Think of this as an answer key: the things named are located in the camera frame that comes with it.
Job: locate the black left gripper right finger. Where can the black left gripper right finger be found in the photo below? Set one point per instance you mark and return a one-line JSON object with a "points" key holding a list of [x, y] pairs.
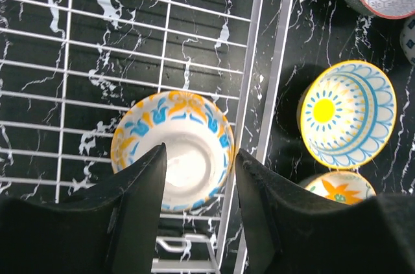
{"points": [[291, 230]]}

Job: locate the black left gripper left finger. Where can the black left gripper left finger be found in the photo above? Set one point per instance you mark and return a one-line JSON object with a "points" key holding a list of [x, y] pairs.
{"points": [[110, 227]]}

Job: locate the orange flower leaf bowl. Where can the orange flower leaf bowl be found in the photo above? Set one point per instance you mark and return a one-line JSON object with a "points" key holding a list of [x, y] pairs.
{"points": [[342, 186]]}

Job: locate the orange blue swirl bowl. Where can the orange blue swirl bowl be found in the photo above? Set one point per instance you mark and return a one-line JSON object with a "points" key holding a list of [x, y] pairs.
{"points": [[199, 143]]}

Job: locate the yellow sun pattern bowl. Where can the yellow sun pattern bowl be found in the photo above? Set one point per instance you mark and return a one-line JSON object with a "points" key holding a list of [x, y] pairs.
{"points": [[347, 115]]}

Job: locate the blue patterned bowl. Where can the blue patterned bowl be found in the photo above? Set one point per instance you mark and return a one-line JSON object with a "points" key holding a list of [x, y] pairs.
{"points": [[407, 39]]}

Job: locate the white wire dish rack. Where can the white wire dish rack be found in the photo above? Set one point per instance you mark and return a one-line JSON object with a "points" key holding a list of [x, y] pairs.
{"points": [[70, 69]]}

